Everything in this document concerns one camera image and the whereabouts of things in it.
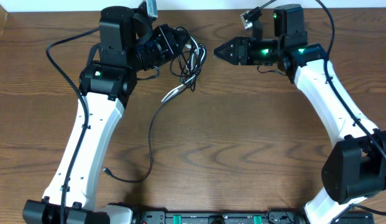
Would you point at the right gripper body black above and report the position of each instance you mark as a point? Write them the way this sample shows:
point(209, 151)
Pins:
point(262, 52)

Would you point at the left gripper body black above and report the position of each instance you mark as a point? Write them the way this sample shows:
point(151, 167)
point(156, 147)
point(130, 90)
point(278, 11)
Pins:
point(158, 50)

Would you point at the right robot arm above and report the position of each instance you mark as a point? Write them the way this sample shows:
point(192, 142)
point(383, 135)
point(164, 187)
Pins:
point(356, 167)

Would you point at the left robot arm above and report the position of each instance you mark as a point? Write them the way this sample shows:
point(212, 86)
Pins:
point(128, 44)

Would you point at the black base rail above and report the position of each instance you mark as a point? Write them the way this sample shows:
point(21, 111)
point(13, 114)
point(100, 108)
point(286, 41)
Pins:
point(242, 217)

